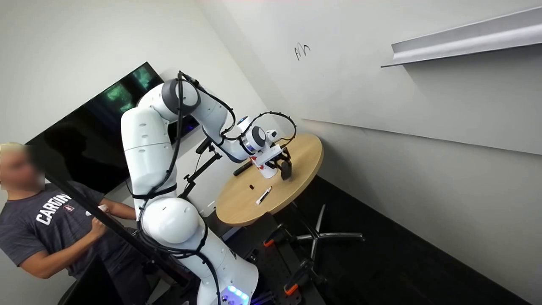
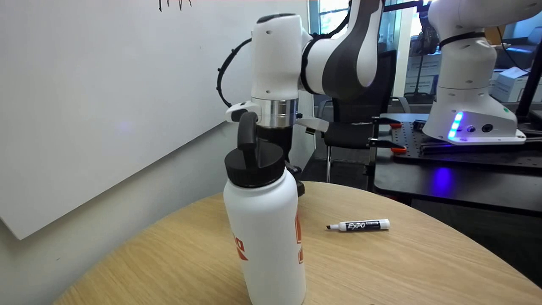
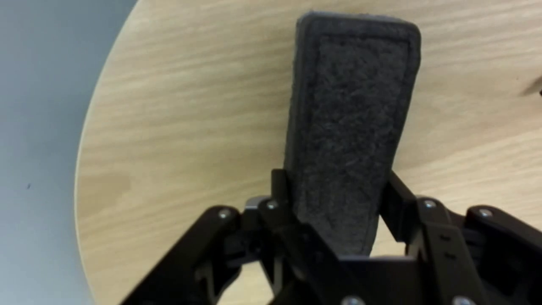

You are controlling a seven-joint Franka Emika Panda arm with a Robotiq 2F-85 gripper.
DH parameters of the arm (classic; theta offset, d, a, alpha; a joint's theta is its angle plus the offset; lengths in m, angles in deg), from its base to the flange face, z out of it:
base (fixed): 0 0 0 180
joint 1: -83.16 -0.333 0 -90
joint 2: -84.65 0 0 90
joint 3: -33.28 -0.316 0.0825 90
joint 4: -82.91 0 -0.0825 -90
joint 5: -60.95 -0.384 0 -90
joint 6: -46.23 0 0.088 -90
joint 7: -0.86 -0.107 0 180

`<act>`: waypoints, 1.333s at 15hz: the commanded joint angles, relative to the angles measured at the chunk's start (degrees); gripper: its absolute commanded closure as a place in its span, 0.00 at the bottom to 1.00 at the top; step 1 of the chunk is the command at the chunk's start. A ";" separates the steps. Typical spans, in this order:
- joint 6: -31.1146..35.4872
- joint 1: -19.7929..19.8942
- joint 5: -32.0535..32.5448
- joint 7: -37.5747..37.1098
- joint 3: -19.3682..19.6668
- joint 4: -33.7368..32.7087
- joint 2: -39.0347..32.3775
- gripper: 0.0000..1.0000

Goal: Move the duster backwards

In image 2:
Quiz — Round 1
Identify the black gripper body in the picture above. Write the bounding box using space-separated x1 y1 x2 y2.
255 123 297 169

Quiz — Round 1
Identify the white bottle with orange print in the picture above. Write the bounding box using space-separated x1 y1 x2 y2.
222 109 309 305

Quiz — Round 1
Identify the dark office chair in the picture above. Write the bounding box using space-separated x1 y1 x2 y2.
321 48 398 187

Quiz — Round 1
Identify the black dry-erase marker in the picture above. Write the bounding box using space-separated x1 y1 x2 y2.
326 216 393 233

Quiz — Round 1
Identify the black robot desk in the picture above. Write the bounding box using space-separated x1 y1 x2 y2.
370 109 542 213

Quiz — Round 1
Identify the white whiteboard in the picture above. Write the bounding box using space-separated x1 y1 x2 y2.
0 0 312 242

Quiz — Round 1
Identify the white cardboard box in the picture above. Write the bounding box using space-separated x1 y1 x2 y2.
490 65 532 104

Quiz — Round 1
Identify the black slanted pole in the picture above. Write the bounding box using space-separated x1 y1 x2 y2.
515 38 542 123

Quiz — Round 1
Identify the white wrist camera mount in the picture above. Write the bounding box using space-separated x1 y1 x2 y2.
226 99 331 135

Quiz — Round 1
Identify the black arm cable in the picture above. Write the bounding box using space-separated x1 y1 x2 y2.
216 35 255 109

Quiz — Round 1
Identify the red handled clamp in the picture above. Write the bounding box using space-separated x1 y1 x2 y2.
370 114 405 133
370 136 409 157

